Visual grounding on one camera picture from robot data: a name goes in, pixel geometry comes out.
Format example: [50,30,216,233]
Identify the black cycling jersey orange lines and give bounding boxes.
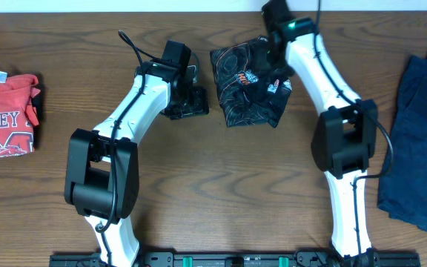
[210,36,293,128]

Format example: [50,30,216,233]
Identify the red folded printed t-shirt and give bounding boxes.
[0,71,41,158]

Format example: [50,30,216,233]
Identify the dark navy blue garment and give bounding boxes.
[377,56,427,231]

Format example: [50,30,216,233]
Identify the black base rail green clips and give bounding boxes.
[49,249,421,267]

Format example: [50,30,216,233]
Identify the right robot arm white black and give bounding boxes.
[263,13,377,266]

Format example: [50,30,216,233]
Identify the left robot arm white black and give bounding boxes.
[64,60,208,266]

